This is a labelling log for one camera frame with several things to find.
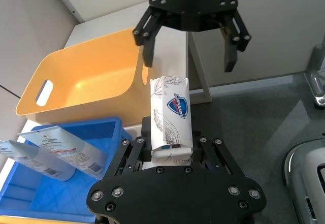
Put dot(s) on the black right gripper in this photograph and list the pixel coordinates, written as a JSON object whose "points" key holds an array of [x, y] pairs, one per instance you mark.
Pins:
{"points": [[193, 3]]}

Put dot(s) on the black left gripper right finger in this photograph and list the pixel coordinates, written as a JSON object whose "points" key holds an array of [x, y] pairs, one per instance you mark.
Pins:
{"points": [[215, 155]]}

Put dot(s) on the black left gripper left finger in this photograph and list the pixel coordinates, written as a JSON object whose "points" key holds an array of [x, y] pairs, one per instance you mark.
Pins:
{"points": [[132, 155]]}

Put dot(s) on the white soap box with shield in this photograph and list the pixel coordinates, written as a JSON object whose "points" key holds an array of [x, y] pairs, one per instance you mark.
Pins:
{"points": [[172, 107]]}

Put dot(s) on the large white squeeze tube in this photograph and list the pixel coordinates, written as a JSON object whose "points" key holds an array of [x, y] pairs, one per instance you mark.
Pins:
{"points": [[63, 147]]}

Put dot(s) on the blue plastic tray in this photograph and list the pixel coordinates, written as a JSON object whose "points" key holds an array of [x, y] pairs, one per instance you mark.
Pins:
{"points": [[20, 191]]}

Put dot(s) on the grey metal frame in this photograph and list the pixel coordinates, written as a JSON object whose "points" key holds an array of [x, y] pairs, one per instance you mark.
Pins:
{"points": [[316, 81]]}

